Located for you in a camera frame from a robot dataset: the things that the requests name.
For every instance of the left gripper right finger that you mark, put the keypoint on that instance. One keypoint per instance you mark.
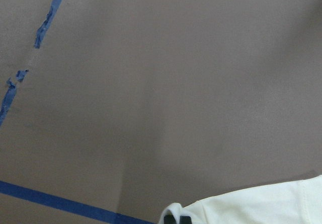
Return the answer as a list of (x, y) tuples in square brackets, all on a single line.
[(185, 220)]

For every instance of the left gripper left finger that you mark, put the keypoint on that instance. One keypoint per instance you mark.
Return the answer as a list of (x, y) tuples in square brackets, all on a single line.
[(169, 219)]

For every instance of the cream long sleeve cat shirt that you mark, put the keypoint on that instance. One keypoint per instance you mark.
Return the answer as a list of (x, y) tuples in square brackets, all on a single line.
[(287, 202)]

